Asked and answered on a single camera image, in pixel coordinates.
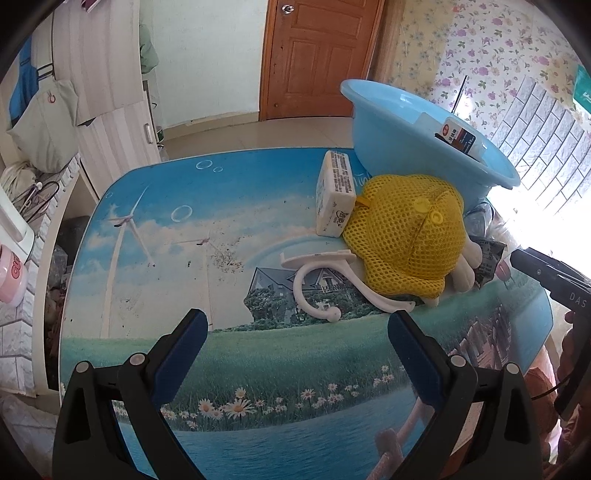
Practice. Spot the purple towel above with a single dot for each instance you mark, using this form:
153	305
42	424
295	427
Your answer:
90	4

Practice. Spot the scenery printed desktop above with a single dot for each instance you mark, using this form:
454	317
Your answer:
184	258

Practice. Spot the white brick wall sticker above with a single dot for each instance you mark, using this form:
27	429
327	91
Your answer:
540	134

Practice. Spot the pale green hanging cloth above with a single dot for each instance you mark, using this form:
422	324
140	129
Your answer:
148	50

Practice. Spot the white panelled cabinet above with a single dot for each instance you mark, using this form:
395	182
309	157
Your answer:
106	92

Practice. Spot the pink cup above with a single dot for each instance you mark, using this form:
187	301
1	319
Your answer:
11	277

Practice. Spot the white appliance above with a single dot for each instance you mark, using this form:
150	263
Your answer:
16	221

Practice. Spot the person's orange clothing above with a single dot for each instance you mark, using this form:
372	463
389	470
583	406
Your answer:
540	392

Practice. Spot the tan rolled mat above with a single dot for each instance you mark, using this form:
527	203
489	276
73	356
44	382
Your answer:
385	37

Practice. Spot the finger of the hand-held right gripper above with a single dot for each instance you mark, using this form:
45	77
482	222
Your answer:
558	290
572	272

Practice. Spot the white brick patterned counter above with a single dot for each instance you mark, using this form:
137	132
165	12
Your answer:
23	350

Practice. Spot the blue hanging garment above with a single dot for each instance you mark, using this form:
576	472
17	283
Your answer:
23	83

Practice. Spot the clear plastic bottle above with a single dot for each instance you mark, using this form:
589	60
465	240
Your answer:
480	219

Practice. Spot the light blue plastic basin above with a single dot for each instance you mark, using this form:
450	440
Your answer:
392	143

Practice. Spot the white soap bar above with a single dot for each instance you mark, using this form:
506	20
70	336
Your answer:
334	194

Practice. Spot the clear floss pick box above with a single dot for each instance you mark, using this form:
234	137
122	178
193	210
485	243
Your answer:
461	136

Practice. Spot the yellow mesh hat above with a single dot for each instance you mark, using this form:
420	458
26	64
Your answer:
406	230

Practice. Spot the green wall card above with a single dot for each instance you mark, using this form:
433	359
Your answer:
584	87

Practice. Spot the pale green tote bag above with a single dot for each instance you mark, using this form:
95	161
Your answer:
46	129

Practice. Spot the white plastic hook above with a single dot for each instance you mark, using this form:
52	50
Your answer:
318	261

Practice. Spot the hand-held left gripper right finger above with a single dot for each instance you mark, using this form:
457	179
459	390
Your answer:
415	364

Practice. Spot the dark green foil packet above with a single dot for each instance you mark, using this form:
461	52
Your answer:
489	263

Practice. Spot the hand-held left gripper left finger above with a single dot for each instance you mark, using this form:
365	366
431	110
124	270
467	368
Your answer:
180	362

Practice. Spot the brown wooden door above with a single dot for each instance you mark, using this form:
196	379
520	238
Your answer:
318	60

